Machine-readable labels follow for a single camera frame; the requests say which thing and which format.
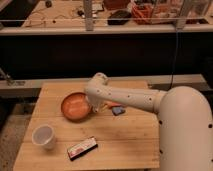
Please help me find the orange ceramic bowl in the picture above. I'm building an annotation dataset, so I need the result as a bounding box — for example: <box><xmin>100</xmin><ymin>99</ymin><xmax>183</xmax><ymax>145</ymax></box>
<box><xmin>61</xmin><ymin>92</ymin><xmax>92</xmax><ymax>122</ymax></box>

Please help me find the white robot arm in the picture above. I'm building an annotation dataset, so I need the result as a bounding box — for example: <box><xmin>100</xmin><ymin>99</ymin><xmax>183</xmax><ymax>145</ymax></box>
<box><xmin>84</xmin><ymin>73</ymin><xmax>213</xmax><ymax>171</ymax></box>

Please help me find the blue and orange toy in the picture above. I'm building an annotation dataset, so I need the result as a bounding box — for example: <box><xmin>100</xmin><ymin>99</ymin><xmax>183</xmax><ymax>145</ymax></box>
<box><xmin>103</xmin><ymin>101</ymin><xmax>126</xmax><ymax>116</ymax></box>

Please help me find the black and white box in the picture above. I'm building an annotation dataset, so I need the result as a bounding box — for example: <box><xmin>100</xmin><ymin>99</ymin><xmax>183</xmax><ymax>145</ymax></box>
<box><xmin>67</xmin><ymin>137</ymin><xmax>98</xmax><ymax>161</ymax></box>

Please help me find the white plastic cup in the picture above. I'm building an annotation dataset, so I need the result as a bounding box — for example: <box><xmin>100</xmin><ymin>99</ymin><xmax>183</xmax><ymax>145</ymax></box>
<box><xmin>32</xmin><ymin>125</ymin><xmax>56</xmax><ymax>150</ymax></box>

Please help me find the black pouch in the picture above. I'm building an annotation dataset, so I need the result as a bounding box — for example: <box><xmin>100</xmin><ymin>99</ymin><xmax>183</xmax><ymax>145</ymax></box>
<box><xmin>107</xmin><ymin>10</ymin><xmax>131</xmax><ymax>25</ymax></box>

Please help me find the orange crate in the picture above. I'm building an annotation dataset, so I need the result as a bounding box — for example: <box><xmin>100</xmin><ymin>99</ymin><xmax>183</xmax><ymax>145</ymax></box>
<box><xmin>131</xmin><ymin>4</ymin><xmax>153</xmax><ymax>25</ymax></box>

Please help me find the black hanging cable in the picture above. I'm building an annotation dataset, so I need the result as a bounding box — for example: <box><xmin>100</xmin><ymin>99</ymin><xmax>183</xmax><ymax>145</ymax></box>
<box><xmin>168</xmin><ymin>28</ymin><xmax>180</xmax><ymax>91</ymax></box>

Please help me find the metal frame post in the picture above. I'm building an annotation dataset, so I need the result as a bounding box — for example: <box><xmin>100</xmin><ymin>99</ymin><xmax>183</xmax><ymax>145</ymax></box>
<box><xmin>83</xmin><ymin>0</ymin><xmax>93</xmax><ymax>31</ymax></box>

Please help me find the metal clamp bracket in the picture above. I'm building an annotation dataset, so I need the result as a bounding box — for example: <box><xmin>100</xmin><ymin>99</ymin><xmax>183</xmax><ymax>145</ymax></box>
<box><xmin>0</xmin><ymin>67</ymin><xmax>25</xmax><ymax>86</ymax></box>

